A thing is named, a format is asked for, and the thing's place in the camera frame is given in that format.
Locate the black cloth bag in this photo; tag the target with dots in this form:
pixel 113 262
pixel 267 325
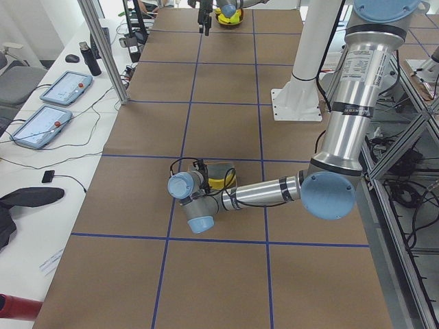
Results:
pixel 29 197

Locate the black computer mouse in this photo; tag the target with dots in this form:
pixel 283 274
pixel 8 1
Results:
pixel 72 58

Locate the small black box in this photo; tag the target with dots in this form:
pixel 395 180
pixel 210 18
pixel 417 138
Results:
pixel 48 176

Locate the brown woven basket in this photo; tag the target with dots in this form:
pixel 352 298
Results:
pixel 217 10

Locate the upper blue teach pendant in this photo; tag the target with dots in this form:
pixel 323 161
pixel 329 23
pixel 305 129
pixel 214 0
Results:
pixel 67 88

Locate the white camera mast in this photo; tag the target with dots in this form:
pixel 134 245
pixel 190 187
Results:
pixel 298 100

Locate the grey office chair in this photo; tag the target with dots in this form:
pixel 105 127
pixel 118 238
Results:
pixel 17 84

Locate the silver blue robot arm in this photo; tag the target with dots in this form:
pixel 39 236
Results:
pixel 227 13
pixel 327 188

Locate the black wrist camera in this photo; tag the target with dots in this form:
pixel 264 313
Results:
pixel 201 167

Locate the red cylinder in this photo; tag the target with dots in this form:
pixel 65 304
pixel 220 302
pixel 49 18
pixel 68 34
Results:
pixel 13 307

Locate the black water bottle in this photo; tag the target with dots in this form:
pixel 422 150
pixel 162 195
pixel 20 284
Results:
pixel 89 59

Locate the yellow banana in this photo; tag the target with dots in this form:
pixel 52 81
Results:
pixel 226 180

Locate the square blue ceramic plate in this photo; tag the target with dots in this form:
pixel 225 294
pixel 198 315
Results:
pixel 216 169

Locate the lower blue teach pendant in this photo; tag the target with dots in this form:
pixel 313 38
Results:
pixel 42 127

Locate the blue teach pendant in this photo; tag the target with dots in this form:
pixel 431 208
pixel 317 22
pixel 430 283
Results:
pixel 67 88
pixel 42 127

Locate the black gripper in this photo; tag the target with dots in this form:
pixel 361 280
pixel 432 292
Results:
pixel 204 7

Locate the yellow fruit in basket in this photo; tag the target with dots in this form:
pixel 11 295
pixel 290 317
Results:
pixel 235 19

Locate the aluminium frame post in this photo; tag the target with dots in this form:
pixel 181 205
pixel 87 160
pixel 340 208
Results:
pixel 92 20

